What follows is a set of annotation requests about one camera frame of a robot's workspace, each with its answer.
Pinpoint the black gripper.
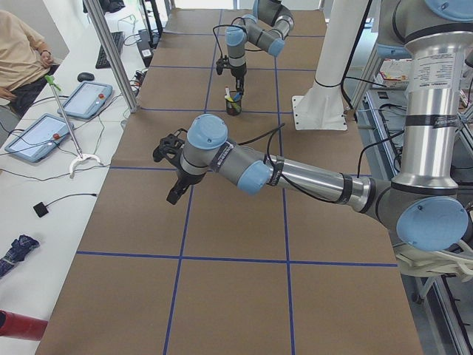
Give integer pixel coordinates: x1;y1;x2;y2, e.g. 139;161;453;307
216;55;247;94
152;129;205;205

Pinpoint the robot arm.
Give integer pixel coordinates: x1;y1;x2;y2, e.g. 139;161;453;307
153;1;472;251
216;1;294;94

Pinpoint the black mesh pen cup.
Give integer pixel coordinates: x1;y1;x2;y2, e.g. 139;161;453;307
225;95;242;116

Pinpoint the brown paper table mat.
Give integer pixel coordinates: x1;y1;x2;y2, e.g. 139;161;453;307
37;10;422;354

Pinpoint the reacher grabber tool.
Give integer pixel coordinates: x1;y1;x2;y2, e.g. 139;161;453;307
44;75;104;179

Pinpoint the far blue teach pendant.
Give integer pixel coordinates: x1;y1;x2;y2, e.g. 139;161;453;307
63;81;113;120

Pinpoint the blue teach pendant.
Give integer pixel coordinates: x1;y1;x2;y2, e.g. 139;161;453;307
5;114;69;163
63;81;113;120

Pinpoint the black keyboard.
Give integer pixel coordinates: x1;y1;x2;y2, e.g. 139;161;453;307
95;31;125;70

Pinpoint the small black square device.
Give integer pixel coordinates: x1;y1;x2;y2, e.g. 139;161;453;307
33;202;49;217

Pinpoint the black computer mouse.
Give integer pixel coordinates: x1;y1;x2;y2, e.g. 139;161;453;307
77;72;95;82

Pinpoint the near blue teach pendant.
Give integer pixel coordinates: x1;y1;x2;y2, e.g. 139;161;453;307
5;114;69;163

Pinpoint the folded dark plaid umbrella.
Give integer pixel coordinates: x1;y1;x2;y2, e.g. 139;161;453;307
1;234;40;277

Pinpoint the person in beige shirt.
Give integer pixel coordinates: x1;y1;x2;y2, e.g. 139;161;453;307
1;10;59;117

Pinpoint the red cylinder bottle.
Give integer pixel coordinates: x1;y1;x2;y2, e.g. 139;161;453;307
0;310;48;341

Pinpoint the grey office chair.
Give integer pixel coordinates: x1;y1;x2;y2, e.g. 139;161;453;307
393;240;472;282

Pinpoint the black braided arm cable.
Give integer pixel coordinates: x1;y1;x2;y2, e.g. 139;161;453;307
211;24;245;71

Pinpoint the white camera mast base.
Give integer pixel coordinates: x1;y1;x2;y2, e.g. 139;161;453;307
292;0;372;131

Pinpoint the aluminium frame post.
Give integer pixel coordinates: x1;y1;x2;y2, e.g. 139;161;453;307
84;0;138;113

